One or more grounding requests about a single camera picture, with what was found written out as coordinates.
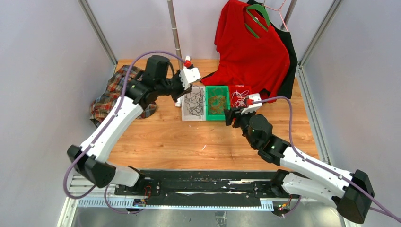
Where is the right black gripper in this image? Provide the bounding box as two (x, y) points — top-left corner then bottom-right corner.
(225, 105), (257, 148)

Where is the white thin cable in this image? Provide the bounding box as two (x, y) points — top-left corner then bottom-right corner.
(231, 89), (251, 108)

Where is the black thin cable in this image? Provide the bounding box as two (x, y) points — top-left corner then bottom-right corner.
(184, 91), (206, 117)
(184, 87), (206, 117)

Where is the orange thin cable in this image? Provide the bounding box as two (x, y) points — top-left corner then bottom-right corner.
(208, 89), (229, 116)

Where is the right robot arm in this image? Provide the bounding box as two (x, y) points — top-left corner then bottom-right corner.
(224, 108), (375, 224)

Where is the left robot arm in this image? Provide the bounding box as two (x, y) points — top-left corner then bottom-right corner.
(67, 52), (201, 195)

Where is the white rack base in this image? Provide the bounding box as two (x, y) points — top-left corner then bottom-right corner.
(174, 55), (191, 107)

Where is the white plastic bin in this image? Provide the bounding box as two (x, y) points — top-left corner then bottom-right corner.
(181, 86), (206, 121)

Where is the red plastic bin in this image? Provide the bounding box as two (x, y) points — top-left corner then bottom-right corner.
(229, 85), (251, 107)

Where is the green plastic bin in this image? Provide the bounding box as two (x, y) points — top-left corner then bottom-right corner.
(205, 86), (230, 121)

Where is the black t-shirt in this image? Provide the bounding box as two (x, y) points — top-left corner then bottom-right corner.
(243, 0), (297, 98)

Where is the plaid flannel shirt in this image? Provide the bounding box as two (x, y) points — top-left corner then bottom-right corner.
(89, 65), (158, 127)

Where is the red t-shirt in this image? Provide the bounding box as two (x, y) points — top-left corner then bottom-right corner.
(201, 0), (290, 99)

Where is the silver rack pole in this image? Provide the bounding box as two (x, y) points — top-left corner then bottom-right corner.
(167, 0), (182, 58)
(280, 0), (297, 32)

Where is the green clothes hanger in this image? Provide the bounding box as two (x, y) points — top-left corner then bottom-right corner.
(243, 3), (272, 39)

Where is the right silver rack pole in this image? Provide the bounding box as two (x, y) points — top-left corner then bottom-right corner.
(280, 0), (297, 32)

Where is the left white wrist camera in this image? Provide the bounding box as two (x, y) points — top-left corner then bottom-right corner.
(179, 67), (201, 90)

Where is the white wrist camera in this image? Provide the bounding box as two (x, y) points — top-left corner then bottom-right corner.
(241, 93), (262, 114)
(179, 67), (201, 90)

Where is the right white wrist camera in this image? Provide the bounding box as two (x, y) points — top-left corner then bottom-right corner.
(241, 93), (262, 114)

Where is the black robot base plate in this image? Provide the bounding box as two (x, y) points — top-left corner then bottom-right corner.
(114, 170), (299, 208)

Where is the pink wire hanger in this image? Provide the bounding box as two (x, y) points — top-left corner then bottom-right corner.
(262, 0), (288, 32)

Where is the aluminium frame rail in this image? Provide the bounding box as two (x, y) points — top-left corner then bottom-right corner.
(57, 170), (353, 227)

